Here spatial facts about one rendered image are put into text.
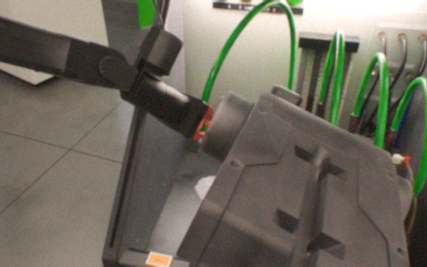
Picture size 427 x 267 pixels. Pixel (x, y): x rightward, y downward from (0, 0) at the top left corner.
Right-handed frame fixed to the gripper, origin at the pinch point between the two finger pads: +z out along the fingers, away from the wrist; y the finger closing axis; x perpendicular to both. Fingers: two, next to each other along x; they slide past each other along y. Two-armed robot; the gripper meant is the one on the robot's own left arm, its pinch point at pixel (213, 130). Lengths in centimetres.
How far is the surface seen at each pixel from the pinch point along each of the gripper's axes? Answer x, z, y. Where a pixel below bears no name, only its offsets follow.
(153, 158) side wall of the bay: 12.5, 8.2, 25.3
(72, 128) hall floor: 40, 68, 224
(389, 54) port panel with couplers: -38, 38, -2
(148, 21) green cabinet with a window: -75, 113, 295
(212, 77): -7.9, -7.5, -1.8
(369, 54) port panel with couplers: -37, 36, 2
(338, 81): -17.2, 6.8, -15.2
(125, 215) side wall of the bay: 25.1, 1.8, 14.9
